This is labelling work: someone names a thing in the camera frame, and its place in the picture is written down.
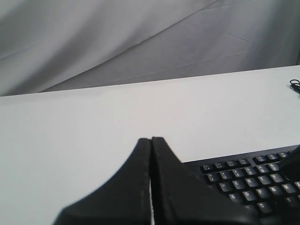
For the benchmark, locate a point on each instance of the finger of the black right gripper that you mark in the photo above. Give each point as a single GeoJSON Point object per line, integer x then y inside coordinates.
{"type": "Point", "coordinates": [290, 165]}

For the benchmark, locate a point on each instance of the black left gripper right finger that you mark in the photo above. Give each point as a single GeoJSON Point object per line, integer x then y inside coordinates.
{"type": "Point", "coordinates": [180, 198]}

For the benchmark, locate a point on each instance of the grey fabric backdrop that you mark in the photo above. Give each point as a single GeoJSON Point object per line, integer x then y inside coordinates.
{"type": "Point", "coordinates": [51, 45]}

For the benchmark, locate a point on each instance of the black computer keyboard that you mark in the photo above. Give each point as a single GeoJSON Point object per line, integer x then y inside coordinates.
{"type": "Point", "coordinates": [255, 180]}

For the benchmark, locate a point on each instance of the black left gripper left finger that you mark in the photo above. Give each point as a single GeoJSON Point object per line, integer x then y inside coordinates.
{"type": "Point", "coordinates": [123, 200]}

